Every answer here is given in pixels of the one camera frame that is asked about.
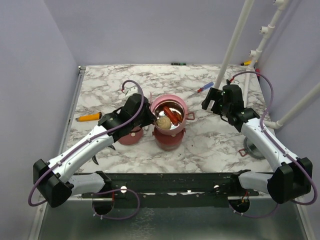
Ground white pipe frame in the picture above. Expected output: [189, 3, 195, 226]
[214, 0, 320, 130]

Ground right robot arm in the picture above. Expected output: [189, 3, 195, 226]
[201, 84, 313, 204]

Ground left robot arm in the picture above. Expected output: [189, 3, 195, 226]
[32, 93, 156, 208]

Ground aluminium table edge rail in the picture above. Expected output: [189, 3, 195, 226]
[58, 65, 87, 157]

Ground pink steel lunch pot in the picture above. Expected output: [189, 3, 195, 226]
[150, 94, 196, 136]

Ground black pliers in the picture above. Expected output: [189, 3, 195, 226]
[91, 144, 116, 165]

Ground white steamed bun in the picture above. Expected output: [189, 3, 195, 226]
[156, 116, 172, 130]

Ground yellow utility knife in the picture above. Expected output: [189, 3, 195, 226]
[75, 112, 102, 122]

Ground dark pink round lid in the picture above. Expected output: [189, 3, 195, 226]
[118, 127, 144, 146]

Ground red braised meat piece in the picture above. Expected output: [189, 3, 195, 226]
[174, 111, 183, 123]

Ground green black screwdriver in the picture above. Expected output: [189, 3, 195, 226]
[171, 62, 187, 66]

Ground dark red steel lunch pot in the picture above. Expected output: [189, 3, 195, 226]
[152, 128, 186, 152]

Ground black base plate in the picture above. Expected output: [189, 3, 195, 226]
[49, 171, 261, 208]

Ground red blue screwdriver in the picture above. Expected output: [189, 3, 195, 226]
[187, 81, 214, 99]

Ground transparent grey pot lid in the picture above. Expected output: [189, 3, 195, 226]
[238, 137, 265, 160]

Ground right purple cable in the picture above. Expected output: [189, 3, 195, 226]
[227, 70, 318, 219]

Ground red sausage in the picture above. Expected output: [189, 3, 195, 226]
[163, 106, 179, 125]

